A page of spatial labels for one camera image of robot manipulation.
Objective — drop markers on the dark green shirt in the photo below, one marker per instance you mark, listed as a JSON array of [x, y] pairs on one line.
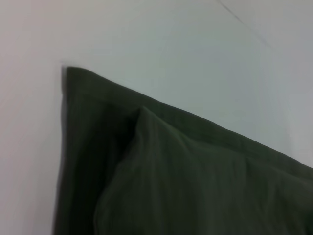
[[171, 171]]

